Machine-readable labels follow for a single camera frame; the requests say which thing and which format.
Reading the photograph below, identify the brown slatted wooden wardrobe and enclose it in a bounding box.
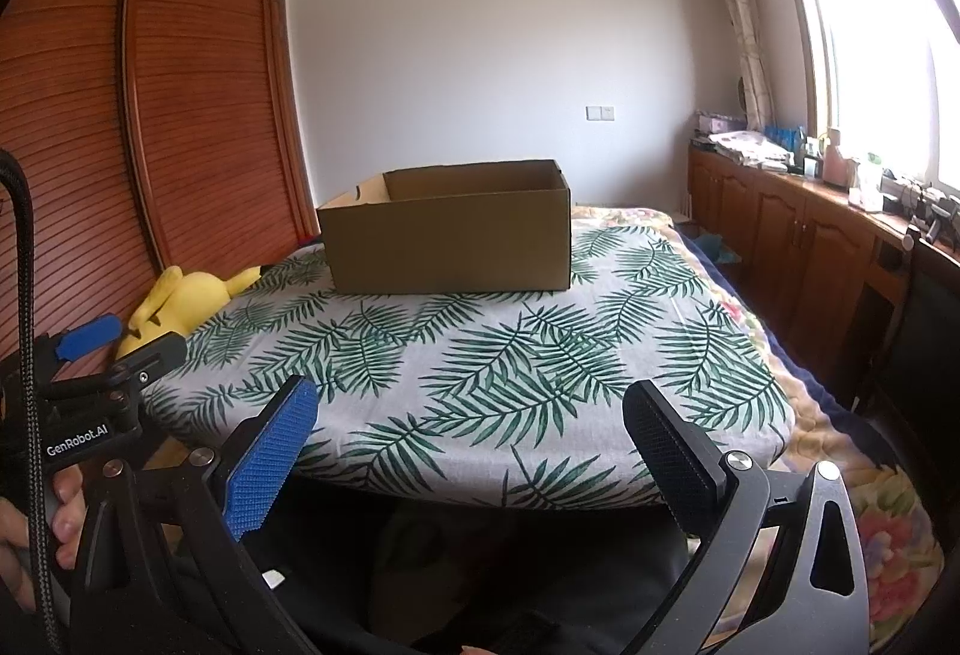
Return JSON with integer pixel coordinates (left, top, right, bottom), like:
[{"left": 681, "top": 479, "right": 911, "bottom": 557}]
[{"left": 0, "top": 0, "right": 323, "bottom": 393}]

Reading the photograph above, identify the patterned beige curtain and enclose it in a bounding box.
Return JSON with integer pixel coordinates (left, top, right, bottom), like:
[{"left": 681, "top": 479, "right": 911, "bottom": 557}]
[{"left": 694, "top": 0, "right": 773, "bottom": 131}]

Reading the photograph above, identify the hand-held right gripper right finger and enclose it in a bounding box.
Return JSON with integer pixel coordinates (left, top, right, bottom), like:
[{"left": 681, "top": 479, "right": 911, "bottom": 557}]
[{"left": 622, "top": 379, "right": 871, "bottom": 655}]

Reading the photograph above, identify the folded white cloth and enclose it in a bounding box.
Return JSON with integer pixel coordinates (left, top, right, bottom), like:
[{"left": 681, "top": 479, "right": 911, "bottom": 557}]
[{"left": 709, "top": 130, "right": 792, "bottom": 169}]

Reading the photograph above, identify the white plastic bottle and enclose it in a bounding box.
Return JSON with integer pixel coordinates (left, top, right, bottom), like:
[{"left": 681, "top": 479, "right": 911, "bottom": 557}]
[{"left": 847, "top": 152, "right": 882, "bottom": 206}]

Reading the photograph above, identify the pink bottle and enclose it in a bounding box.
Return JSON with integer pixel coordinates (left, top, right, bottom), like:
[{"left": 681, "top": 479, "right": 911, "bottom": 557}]
[{"left": 821, "top": 128, "right": 845, "bottom": 184}]

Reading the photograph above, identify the yellow plush toy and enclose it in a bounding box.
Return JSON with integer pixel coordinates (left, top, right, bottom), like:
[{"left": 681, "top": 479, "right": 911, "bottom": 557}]
[{"left": 116, "top": 265, "right": 260, "bottom": 360}]

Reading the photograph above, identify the brown cardboard box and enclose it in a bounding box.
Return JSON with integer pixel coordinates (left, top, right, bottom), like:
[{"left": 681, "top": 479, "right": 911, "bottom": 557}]
[{"left": 316, "top": 158, "right": 575, "bottom": 296}]

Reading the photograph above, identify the person's left hand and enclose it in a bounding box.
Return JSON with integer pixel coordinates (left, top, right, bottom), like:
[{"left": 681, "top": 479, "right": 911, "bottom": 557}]
[{"left": 0, "top": 464, "right": 86, "bottom": 615}]

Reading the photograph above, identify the wooden framed window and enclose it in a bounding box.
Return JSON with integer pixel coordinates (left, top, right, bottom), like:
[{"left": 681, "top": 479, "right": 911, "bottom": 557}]
[{"left": 761, "top": 0, "right": 960, "bottom": 206}]

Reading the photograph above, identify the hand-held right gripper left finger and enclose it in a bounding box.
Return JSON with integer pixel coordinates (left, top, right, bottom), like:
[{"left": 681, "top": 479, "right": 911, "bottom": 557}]
[{"left": 71, "top": 374, "right": 322, "bottom": 655}]

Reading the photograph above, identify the long wooden cabinet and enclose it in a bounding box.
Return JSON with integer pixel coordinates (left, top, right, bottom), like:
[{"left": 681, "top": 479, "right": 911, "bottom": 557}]
[{"left": 686, "top": 145, "right": 912, "bottom": 386}]

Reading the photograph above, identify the dark chair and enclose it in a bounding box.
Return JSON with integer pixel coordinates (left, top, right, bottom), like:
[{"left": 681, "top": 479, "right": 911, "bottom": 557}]
[{"left": 855, "top": 224, "right": 960, "bottom": 476}]

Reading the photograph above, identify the black braided cable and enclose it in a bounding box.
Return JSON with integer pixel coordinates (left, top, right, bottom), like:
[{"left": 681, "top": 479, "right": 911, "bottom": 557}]
[{"left": 0, "top": 149, "right": 72, "bottom": 655}]

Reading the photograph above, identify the leaf print bed sheet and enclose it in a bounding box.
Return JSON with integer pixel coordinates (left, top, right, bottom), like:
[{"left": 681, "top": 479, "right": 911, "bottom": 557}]
[{"left": 142, "top": 221, "right": 797, "bottom": 512}]

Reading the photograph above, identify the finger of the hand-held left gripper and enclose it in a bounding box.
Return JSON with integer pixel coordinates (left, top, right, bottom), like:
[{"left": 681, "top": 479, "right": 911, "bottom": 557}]
[
  {"left": 55, "top": 314, "right": 124, "bottom": 361},
  {"left": 111, "top": 332, "right": 188, "bottom": 387}
]

